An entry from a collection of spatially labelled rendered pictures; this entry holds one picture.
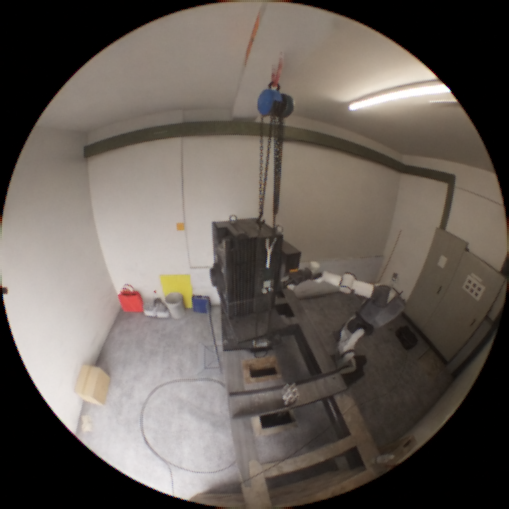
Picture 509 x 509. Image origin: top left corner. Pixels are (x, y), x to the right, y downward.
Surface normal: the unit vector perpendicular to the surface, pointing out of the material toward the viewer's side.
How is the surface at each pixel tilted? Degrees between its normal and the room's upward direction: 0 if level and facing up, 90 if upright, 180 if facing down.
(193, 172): 90
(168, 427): 0
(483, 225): 90
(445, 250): 90
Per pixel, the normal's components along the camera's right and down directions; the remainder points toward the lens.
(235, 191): 0.18, 0.44
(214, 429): 0.04, -0.90
